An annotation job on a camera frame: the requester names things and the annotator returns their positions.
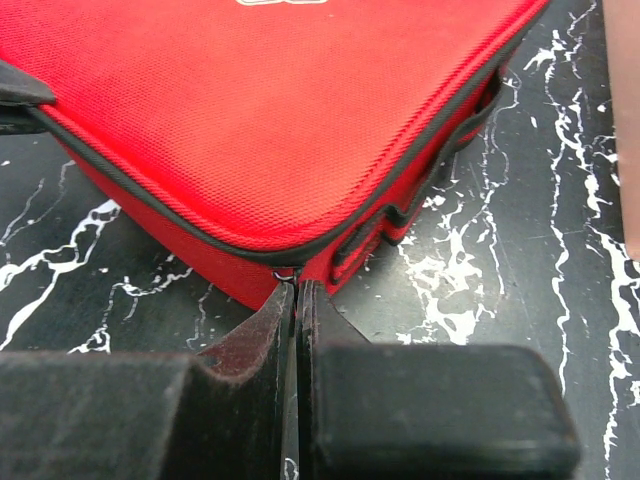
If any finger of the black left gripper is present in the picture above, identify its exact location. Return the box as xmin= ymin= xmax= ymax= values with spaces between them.
xmin=1 ymin=61 xmax=56 ymax=135

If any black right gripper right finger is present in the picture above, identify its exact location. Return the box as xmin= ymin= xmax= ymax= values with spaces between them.
xmin=298 ymin=280 xmax=581 ymax=479

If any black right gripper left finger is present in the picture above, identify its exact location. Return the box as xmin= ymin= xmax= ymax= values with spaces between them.
xmin=1 ymin=283 xmax=294 ymax=479

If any red black medicine case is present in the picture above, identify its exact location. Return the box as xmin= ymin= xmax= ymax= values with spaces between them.
xmin=1 ymin=1 xmax=546 ymax=309

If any orange mesh file organizer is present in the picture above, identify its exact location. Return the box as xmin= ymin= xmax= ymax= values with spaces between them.
xmin=602 ymin=0 xmax=639 ymax=261

